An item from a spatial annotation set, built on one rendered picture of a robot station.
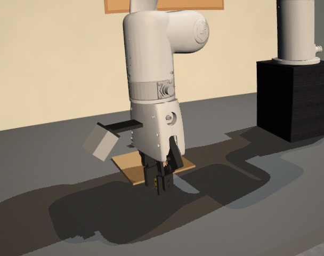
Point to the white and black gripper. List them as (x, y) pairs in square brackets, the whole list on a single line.
[(156, 140)]

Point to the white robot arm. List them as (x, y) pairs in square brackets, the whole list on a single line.
[(151, 37)]

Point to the orange flat mat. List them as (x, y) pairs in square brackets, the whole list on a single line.
[(130, 165)]

